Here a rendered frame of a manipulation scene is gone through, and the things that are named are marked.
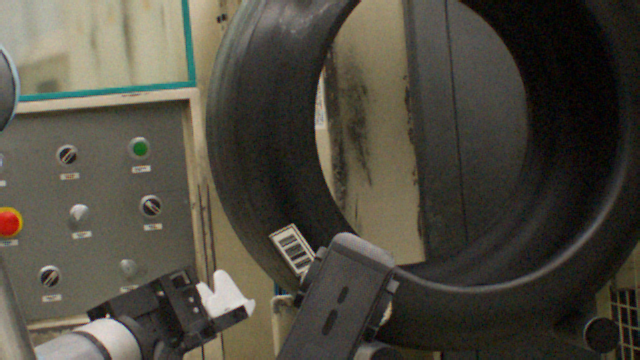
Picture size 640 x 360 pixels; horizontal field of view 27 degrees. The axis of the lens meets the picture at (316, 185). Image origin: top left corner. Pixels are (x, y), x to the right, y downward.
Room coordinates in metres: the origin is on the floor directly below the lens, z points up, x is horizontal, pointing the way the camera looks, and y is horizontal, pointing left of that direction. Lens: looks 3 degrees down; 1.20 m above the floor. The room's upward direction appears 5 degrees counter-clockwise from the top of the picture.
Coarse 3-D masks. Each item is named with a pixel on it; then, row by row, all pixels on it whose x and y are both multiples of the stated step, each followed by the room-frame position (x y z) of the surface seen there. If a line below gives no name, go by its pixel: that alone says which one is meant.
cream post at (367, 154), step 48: (384, 0) 1.94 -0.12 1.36; (336, 48) 1.92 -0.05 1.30; (384, 48) 1.93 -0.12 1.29; (336, 96) 1.91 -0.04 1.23; (384, 96) 1.93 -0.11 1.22; (336, 144) 1.92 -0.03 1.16; (384, 144) 1.93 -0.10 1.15; (336, 192) 1.92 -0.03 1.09; (384, 192) 1.93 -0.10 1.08; (384, 240) 1.93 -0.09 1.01
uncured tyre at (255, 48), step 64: (256, 0) 1.61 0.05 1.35; (320, 0) 1.54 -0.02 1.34; (512, 0) 1.89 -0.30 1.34; (576, 0) 1.63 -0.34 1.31; (256, 64) 1.55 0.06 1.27; (320, 64) 1.53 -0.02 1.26; (576, 64) 1.88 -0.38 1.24; (256, 128) 1.54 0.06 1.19; (576, 128) 1.89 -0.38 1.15; (256, 192) 1.55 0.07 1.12; (320, 192) 1.53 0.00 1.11; (512, 192) 1.91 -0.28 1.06; (576, 192) 1.87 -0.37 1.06; (256, 256) 1.70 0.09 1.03; (448, 256) 1.87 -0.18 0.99; (512, 256) 1.87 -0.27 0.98; (576, 256) 1.61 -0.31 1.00; (448, 320) 1.57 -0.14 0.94; (512, 320) 1.59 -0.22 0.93
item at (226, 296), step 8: (216, 272) 1.40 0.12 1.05; (224, 272) 1.40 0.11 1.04; (216, 280) 1.39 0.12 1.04; (224, 280) 1.40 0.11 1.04; (216, 288) 1.39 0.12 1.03; (224, 288) 1.39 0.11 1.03; (232, 288) 1.40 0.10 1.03; (216, 296) 1.38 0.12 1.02; (224, 296) 1.39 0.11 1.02; (232, 296) 1.40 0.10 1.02; (240, 296) 1.41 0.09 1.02; (208, 304) 1.36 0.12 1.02; (216, 304) 1.37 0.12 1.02; (224, 304) 1.38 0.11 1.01; (232, 304) 1.39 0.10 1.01; (240, 304) 1.39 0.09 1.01; (248, 304) 1.40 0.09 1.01; (208, 312) 1.36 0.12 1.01; (216, 312) 1.37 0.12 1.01; (224, 312) 1.39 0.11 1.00; (248, 312) 1.39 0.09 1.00
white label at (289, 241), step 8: (280, 232) 1.54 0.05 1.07; (288, 232) 1.54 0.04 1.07; (296, 232) 1.53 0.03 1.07; (272, 240) 1.55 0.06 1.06; (280, 240) 1.55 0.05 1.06; (288, 240) 1.54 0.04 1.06; (296, 240) 1.54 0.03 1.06; (304, 240) 1.53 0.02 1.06; (280, 248) 1.55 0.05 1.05; (288, 248) 1.55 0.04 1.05; (296, 248) 1.54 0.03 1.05; (304, 248) 1.54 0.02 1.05; (288, 256) 1.55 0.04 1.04; (296, 256) 1.55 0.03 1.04; (304, 256) 1.54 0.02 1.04; (312, 256) 1.54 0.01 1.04; (296, 264) 1.55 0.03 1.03; (304, 264) 1.55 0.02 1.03; (296, 272) 1.56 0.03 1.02
